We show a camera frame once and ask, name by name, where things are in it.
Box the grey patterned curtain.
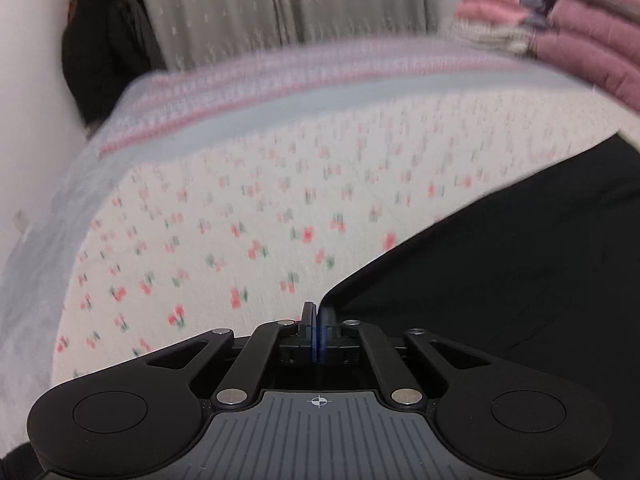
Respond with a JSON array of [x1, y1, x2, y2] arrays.
[[144, 0, 447, 70]]

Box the mauve folded quilt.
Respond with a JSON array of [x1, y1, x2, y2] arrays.
[[530, 0, 639, 112]]

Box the cherry print bed sheet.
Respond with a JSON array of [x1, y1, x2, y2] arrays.
[[1, 66, 639, 396]]

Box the striped folded cloth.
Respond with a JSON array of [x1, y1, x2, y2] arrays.
[[448, 20, 534, 58]]

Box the black hanging clothes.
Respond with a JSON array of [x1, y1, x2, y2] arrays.
[[62, 0, 166, 129]]

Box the black pants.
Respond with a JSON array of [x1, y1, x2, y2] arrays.
[[322, 136, 639, 479]]

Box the pink striped blanket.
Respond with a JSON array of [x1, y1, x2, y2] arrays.
[[96, 37, 532, 158]]

